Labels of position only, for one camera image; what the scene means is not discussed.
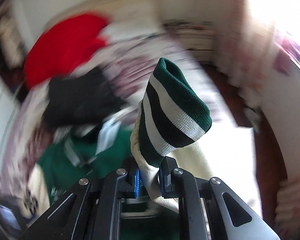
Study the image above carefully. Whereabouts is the green white varsity jacket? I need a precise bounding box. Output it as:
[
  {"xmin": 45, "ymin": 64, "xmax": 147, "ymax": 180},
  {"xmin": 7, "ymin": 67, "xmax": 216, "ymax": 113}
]
[{"xmin": 37, "ymin": 57, "xmax": 262, "ymax": 240}]

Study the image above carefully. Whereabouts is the red garment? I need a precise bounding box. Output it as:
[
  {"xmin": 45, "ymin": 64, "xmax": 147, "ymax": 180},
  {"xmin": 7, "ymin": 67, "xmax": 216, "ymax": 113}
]
[{"xmin": 24, "ymin": 12, "xmax": 110, "ymax": 89}]

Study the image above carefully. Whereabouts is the black leather jacket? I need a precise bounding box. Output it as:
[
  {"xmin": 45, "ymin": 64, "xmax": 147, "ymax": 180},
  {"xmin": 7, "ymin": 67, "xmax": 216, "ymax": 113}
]
[{"xmin": 43, "ymin": 67, "xmax": 126, "ymax": 127}]

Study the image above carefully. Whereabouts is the purple floral bed blanket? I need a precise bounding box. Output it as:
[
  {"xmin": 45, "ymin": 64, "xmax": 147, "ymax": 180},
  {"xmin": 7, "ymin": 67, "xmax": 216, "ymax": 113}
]
[{"xmin": 0, "ymin": 34, "xmax": 236, "ymax": 197}]

